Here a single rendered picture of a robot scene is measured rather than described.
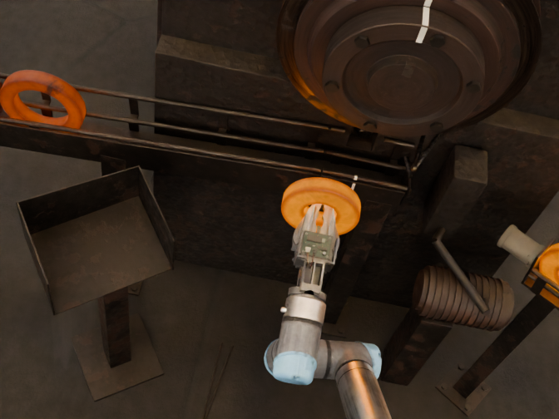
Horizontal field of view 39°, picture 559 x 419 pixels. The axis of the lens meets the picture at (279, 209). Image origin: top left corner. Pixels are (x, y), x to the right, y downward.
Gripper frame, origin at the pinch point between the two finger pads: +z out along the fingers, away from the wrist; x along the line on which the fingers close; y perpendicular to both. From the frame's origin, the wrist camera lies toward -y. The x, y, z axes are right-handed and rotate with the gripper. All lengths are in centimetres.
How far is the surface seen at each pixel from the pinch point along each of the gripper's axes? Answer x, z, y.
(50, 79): 61, 19, -10
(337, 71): 3.5, 15.6, 23.8
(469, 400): -58, -20, -82
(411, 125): -12.4, 13.2, 14.6
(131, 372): 37, -31, -78
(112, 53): 74, 79, -108
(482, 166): -33.6, 19.2, -9.9
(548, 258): -52, 3, -15
